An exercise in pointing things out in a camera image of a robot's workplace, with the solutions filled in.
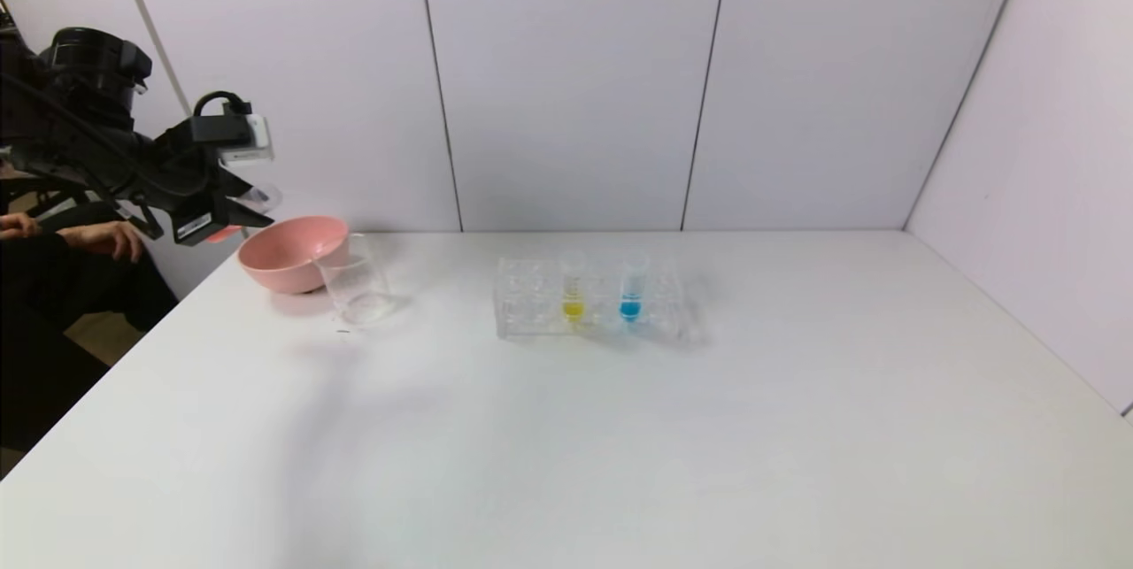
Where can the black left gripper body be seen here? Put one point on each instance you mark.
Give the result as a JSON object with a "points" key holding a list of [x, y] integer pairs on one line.
{"points": [[196, 225]]}

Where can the test tube with red pigment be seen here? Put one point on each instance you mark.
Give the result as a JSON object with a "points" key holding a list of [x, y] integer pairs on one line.
{"points": [[264, 197]]}

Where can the test tube with yellow pigment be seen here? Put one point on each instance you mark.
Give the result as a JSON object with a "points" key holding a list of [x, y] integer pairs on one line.
{"points": [[574, 308]]}

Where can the clear glass beaker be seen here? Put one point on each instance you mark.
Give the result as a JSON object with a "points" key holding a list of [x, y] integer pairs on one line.
{"points": [[358, 290]]}

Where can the clear acrylic test tube rack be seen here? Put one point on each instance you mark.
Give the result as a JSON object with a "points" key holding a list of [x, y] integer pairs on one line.
{"points": [[531, 303]]}

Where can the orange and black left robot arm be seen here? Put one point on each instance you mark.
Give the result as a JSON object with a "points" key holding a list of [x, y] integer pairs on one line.
{"points": [[88, 109]]}

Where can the seated person in black clothing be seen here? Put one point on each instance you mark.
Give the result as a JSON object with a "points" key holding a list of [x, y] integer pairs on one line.
{"points": [[53, 303]]}

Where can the bare person hand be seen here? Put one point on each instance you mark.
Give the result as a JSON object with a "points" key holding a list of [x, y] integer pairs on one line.
{"points": [[102, 240], [16, 226]]}

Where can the pink plastic bowl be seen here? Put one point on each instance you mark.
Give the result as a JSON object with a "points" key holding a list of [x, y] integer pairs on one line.
{"points": [[288, 255]]}

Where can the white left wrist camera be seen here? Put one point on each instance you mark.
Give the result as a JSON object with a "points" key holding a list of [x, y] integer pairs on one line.
{"points": [[252, 140]]}

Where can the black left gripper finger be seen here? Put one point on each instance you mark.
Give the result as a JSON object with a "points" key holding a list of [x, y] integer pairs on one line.
{"points": [[239, 181], [237, 213]]}

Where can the test tube with blue pigment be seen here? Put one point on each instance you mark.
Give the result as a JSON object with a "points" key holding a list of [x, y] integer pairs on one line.
{"points": [[630, 308]]}

